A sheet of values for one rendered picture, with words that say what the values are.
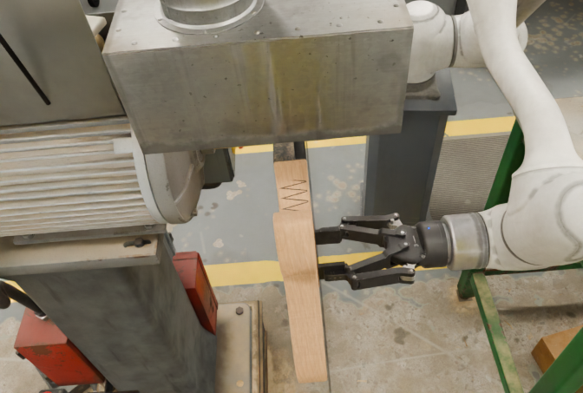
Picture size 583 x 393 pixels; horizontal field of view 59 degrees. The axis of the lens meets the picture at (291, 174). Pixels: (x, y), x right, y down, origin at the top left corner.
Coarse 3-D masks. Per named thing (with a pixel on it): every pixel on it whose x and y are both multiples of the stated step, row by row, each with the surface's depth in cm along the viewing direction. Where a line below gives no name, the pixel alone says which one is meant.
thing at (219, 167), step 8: (216, 152) 111; (224, 152) 111; (232, 152) 117; (208, 160) 112; (216, 160) 113; (224, 160) 113; (232, 160) 116; (208, 168) 114; (216, 168) 114; (224, 168) 115; (232, 168) 116; (208, 176) 116; (216, 176) 116; (224, 176) 117; (232, 176) 117; (208, 184) 123; (216, 184) 124
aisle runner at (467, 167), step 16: (448, 144) 246; (464, 144) 245; (480, 144) 244; (496, 144) 244; (448, 160) 239; (464, 160) 238; (480, 160) 238; (496, 160) 237; (448, 176) 233; (464, 176) 233; (480, 176) 232; (432, 192) 228; (448, 192) 227; (464, 192) 227; (480, 192) 226; (432, 208) 222; (448, 208) 222; (464, 208) 221; (480, 208) 220
